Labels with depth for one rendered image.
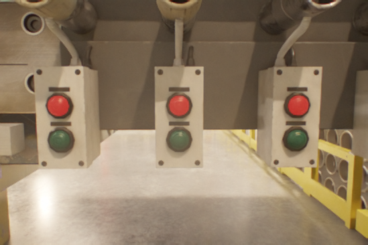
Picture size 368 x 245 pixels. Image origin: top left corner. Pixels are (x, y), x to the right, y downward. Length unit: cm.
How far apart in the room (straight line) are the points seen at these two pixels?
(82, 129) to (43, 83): 9
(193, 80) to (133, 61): 14
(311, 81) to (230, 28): 18
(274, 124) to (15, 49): 46
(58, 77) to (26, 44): 17
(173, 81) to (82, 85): 13
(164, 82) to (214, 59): 13
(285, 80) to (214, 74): 13
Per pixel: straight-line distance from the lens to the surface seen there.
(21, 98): 64
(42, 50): 62
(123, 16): 59
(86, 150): 48
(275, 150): 48
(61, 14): 46
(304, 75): 49
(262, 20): 58
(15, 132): 57
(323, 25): 64
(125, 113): 55
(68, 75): 47
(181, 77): 45
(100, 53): 56
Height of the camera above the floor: 74
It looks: 7 degrees down
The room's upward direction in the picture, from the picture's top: straight up
